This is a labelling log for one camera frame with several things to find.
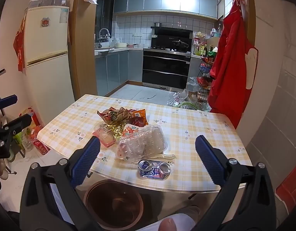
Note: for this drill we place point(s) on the black built-in oven stove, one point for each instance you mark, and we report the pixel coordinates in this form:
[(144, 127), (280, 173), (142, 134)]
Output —
[(166, 68)]

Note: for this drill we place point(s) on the small steel pot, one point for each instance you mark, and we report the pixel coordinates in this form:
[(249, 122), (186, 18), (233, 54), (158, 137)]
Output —
[(157, 24)]

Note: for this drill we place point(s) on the black range hood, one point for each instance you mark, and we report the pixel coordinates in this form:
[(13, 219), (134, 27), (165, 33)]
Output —
[(173, 31)]

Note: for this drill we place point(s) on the brown round trash bin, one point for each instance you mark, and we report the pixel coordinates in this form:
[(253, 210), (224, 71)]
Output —
[(114, 204)]

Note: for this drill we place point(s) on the red clear plastic snack bag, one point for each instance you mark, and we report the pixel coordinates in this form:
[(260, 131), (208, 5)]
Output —
[(106, 137)]

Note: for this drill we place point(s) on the grey lower kitchen cabinets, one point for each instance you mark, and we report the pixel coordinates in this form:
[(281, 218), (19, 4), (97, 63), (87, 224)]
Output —
[(114, 69)]

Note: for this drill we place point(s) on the orange snack packet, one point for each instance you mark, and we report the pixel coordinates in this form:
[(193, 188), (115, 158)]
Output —
[(139, 118)]

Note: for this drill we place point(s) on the chrome kitchen faucet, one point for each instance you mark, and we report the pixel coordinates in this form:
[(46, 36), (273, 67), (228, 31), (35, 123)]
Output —
[(104, 32)]

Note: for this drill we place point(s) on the orange floral paper cup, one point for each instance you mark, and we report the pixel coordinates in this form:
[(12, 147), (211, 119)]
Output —
[(130, 130)]

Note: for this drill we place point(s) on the red hanging wall decoration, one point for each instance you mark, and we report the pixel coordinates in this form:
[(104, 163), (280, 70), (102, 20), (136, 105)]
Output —
[(19, 45)]

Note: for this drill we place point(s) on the white food container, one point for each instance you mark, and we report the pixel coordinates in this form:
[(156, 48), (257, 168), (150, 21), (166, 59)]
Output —
[(121, 45)]

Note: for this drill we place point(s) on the wooden door frame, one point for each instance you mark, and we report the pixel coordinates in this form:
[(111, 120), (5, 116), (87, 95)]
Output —
[(77, 53)]

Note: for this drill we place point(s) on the clear plastic clamshell box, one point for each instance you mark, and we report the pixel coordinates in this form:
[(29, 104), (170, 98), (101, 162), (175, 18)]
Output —
[(143, 142)]

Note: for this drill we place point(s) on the snack bags on floor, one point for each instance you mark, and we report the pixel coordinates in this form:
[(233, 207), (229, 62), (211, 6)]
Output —
[(33, 134)]

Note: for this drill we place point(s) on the red apron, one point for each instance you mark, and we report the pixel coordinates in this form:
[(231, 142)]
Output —
[(231, 72)]

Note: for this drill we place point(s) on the yellow checked tablecloth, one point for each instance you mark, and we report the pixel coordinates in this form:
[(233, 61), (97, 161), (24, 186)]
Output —
[(186, 134)]

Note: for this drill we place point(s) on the clear plastic bags heap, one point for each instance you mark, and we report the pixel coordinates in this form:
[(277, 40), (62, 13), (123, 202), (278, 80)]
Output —
[(186, 96)]

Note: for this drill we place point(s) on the red fridge magnet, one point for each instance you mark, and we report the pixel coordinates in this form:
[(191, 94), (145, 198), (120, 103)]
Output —
[(45, 22)]

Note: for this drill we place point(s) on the grey upper kitchen cabinets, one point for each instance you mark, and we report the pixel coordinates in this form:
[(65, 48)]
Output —
[(167, 0)]

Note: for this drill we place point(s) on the gold foil wrapper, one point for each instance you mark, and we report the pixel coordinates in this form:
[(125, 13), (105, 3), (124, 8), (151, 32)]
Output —
[(118, 131)]

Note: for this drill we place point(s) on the red box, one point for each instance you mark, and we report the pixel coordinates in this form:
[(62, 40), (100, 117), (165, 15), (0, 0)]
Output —
[(291, 187)]

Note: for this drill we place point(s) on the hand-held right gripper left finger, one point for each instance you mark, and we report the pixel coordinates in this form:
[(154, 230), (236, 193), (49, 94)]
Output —
[(86, 160)]

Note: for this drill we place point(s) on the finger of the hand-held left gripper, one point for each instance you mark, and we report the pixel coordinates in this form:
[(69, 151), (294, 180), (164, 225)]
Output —
[(18, 122), (8, 100)]

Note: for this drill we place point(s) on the red snack wrapper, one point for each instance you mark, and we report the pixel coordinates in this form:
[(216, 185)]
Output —
[(113, 115)]

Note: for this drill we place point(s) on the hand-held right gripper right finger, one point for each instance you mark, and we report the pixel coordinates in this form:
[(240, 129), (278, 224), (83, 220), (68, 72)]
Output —
[(209, 160)]

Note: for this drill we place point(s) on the crushed blue drink can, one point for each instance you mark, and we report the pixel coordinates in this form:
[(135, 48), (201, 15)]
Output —
[(154, 170)]

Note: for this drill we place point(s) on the black wok with lid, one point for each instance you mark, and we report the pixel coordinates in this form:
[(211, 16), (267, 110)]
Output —
[(180, 43)]

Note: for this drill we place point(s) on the cream two-door refrigerator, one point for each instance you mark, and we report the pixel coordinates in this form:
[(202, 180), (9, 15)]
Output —
[(49, 60)]

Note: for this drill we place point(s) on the grey kitchen cabinets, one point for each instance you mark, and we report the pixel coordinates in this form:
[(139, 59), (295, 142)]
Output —
[(114, 69), (167, 0)]

